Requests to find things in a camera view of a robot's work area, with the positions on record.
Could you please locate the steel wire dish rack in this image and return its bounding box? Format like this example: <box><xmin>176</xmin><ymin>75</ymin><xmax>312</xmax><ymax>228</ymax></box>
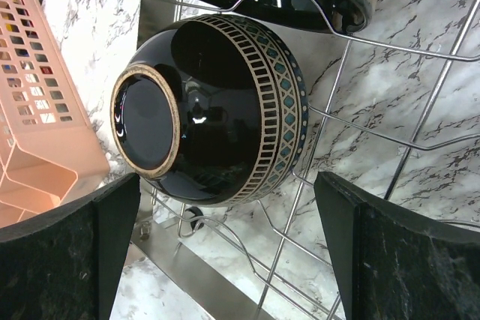
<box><xmin>146</xmin><ymin>0</ymin><xmax>479</xmax><ymax>319</ymax></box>

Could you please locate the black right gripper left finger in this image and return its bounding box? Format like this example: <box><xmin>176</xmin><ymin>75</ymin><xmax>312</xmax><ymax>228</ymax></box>
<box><xmin>1</xmin><ymin>173</ymin><xmax>140</xmax><ymax>319</ymax></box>

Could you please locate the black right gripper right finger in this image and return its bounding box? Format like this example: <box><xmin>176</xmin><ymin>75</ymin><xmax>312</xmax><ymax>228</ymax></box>
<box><xmin>313</xmin><ymin>172</ymin><xmax>479</xmax><ymax>319</ymax></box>

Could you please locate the dark patterned cream-inside bowl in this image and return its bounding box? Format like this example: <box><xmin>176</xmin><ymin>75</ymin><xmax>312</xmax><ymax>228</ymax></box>
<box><xmin>110</xmin><ymin>14</ymin><xmax>308</xmax><ymax>207</ymax></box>

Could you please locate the peach plastic file organizer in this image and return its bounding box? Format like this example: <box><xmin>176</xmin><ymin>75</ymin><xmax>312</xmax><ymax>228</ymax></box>
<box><xmin>1</xmin><ymin>0</ymin><xmax>110</xmax><ymax>227</ymax></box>

